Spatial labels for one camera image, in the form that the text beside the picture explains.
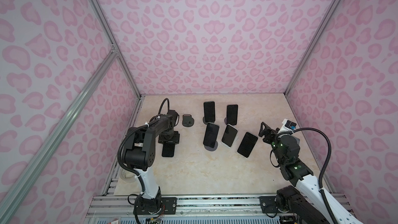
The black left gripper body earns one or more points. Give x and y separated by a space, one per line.
170 137

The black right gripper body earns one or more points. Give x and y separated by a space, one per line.
271 138

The black phone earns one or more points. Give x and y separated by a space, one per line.
232 111
241 148
229 135
209 111
168 150
211 134

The black round stand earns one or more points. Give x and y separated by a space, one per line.
187 121

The purple-grey round stand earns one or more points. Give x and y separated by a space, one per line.
209 148

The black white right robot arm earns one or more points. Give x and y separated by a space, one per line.
306 197

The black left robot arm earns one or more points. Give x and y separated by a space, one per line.
159 123

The white stand front right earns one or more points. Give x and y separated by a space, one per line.
250 142

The grey round stand back right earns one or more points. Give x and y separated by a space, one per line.
231 121

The clear tape roll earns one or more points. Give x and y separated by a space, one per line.
128 177

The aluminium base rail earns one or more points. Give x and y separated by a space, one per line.
188 209

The aluminium frame post left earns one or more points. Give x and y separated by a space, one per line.
95 4

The aluminium frame post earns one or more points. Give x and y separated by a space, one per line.
95 4
325 21

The aluminium frame post right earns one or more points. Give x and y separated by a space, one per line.
325 21

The aluminium diagonal frame bar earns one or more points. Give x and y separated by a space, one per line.
31 173

